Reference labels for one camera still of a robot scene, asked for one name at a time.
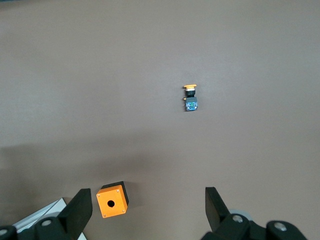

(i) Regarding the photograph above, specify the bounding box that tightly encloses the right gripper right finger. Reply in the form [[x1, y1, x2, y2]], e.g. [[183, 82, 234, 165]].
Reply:
[[202, 186, 308, 240]]

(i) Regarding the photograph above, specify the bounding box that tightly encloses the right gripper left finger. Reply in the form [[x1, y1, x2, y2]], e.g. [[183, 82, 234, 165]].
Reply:
[[0, 188, 93, 240]]

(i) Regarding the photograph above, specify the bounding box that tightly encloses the white drawer cabinet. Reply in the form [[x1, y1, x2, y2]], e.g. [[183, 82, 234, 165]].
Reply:
[[12, 196, 87, 240]]

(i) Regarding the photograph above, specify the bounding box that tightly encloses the yellow mushroom push button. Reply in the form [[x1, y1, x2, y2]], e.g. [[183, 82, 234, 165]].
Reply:
[[181, 84, 199, 113]]

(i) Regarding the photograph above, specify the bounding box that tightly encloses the orange button enclosure box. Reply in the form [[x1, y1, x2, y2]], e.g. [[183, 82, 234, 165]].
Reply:
[[96, 181, 130, 219]]

